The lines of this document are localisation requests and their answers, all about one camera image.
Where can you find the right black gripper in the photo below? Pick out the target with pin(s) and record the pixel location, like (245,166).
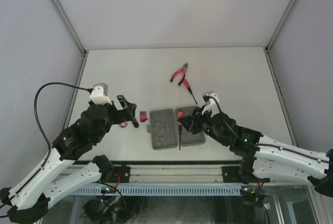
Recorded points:
(193,121)

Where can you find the left aluminium frame post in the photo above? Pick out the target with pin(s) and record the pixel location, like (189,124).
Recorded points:
(73,35)

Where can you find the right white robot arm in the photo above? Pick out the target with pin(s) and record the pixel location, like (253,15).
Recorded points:
(263,157)

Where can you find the blue slotted cable duct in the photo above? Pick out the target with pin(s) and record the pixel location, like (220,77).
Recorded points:
(160,190)

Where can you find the red handled pliers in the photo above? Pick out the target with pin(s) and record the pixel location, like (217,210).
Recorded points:
(182,71)

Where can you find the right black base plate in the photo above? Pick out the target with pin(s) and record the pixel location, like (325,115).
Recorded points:
(231,174)

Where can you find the grey plastic tool case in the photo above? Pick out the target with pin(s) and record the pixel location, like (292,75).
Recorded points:
(165,133)

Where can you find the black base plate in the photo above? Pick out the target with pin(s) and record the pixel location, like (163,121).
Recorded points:
(119,174)
(231,174)

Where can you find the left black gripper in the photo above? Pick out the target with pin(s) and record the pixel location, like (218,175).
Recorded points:
(130,107)

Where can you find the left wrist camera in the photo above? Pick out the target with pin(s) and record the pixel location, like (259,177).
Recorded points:
(99,94)

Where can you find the aluminium mounting rail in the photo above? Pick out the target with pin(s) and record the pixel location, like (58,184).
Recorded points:
(212,173)

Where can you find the red black screwdriver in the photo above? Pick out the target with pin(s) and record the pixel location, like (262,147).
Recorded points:
(187,85)
(180,114)

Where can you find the red utility knife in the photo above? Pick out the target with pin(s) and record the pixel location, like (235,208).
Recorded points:
(135,123)

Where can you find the red hex key set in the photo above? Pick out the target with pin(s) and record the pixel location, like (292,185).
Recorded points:
(143,116)

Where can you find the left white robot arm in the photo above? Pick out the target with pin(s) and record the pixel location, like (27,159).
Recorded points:
(31,199)

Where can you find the red electrical tape roll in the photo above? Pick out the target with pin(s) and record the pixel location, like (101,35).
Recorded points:
(123,124)

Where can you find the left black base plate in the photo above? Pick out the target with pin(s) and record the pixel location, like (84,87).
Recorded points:
(119,174)

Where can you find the right aluminium frame post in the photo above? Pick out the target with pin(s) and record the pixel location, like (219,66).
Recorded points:
(275,77)

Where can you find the aluminium frame post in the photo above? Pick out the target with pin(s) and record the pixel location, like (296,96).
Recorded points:
(73,35)
(275,77)

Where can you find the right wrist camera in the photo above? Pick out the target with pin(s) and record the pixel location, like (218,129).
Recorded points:
(211,100)

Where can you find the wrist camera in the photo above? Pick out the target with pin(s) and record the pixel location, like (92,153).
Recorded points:
(99,94)
(211,100)

